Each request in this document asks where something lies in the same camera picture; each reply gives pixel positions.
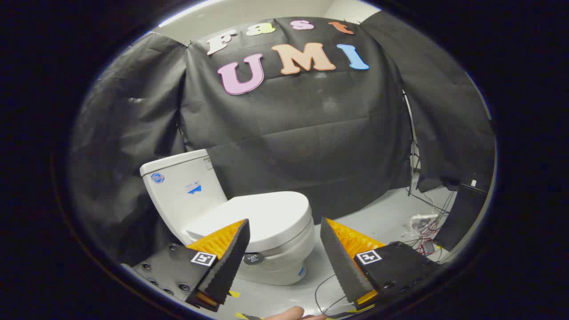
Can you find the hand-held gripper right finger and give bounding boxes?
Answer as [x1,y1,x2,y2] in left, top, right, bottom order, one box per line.
[320,217,443,311]

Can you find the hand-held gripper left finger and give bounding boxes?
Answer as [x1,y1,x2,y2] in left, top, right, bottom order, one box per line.
[121,219,251,312]

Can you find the white toilet lid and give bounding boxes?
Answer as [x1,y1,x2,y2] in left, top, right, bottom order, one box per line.
[184,191,314,254]

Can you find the white ceramic toilet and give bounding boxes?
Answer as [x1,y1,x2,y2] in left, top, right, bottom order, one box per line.
[140,149,317,286]

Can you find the white power strip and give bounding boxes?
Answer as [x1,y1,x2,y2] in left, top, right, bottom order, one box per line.
[411,214,439,228]

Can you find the black backdrop cloth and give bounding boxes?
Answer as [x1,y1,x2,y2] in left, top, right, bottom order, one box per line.
[67,11,496,267]

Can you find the black equipment box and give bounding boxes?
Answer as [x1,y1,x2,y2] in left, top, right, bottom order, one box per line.
[433,182,489,252]

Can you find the thin black stand pole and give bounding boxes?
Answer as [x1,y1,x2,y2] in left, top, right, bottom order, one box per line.
[402,89,421,197]

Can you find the tangled floor cables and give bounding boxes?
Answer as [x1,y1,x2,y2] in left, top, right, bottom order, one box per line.
[402,187,458,264]

